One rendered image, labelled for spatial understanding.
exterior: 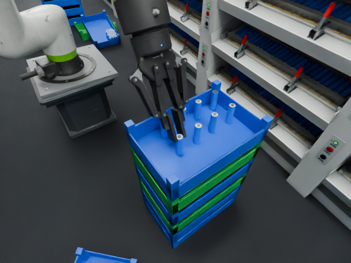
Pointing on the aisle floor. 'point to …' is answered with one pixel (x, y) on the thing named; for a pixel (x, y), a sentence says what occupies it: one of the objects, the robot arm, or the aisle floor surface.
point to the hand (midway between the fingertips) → (174, 125)
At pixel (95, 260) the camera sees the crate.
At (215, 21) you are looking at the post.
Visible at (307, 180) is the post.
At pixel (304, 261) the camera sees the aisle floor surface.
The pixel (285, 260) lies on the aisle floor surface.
